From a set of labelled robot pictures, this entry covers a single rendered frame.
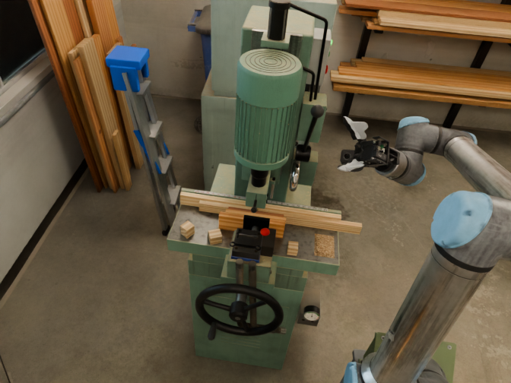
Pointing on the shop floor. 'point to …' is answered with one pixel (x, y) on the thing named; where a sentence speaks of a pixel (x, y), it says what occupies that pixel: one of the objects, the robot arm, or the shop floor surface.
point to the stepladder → (146, 125)
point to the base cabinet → (267, 345)
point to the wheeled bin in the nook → (204, 26)
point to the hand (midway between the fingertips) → (338, 142)
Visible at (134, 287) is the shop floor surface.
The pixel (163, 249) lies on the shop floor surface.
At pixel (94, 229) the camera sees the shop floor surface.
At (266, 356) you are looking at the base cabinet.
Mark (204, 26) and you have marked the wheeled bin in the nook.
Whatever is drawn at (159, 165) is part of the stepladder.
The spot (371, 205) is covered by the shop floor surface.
